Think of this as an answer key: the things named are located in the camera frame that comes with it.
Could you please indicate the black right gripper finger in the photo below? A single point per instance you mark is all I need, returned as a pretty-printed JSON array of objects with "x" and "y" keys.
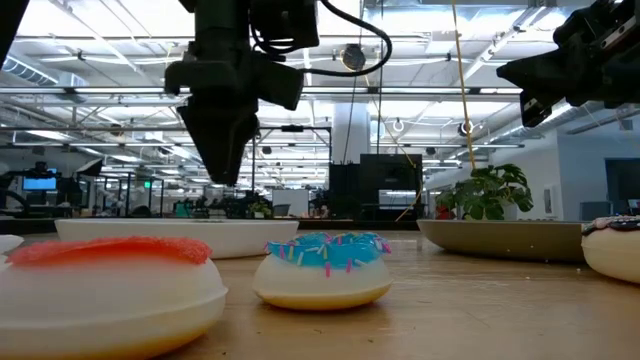
[
  {"x": 535, "y": 110},
  {"x": 540, "y": 72}
]

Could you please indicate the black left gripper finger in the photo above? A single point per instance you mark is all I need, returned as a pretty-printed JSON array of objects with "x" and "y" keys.
[{"x": 220, "y": 145}]

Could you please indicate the blue sprinkled toy donut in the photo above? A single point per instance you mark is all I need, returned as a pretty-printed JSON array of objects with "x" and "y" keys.
[{"x": 322, "y": 280}]

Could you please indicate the red sugared toy donut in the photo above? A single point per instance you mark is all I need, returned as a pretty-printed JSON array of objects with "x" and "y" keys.
[{"x": 100, "y": 300}]

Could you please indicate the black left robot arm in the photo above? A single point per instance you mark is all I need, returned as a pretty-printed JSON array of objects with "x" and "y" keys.
[{"x": 7, "y": 20}]

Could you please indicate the green leafy plant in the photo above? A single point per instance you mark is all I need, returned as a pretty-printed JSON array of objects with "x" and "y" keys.
[{"x": 487, "y": 192}]

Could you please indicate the white round plate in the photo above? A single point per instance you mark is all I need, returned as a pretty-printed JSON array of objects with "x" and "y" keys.
[{"x": 175, "y": 235}]

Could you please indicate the white plant pot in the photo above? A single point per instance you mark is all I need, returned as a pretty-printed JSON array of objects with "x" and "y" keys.
[{"x": 510, "y": 212}]

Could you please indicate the white building pillar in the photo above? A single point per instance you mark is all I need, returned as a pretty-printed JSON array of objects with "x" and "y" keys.
[{"x": 350, "y": 132}]

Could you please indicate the grey-green round plate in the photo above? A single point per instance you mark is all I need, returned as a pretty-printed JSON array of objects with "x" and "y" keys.
[{"x": 500, "y": 240}]

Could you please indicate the black cabinet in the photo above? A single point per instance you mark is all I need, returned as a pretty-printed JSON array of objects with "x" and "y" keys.
[{"x": 380, "y": 185}]

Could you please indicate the chocolate frosted toy donut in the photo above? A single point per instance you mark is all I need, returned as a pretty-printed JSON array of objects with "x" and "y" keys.
[{"x": 615, "y": 255}]

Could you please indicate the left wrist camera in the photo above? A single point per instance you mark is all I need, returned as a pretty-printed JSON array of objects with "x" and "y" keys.
[{"x": 290, "y": 22}]

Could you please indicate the black table edge frame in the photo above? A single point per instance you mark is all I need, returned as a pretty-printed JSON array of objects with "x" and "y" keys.
[{"x": 350, "y": 225}]

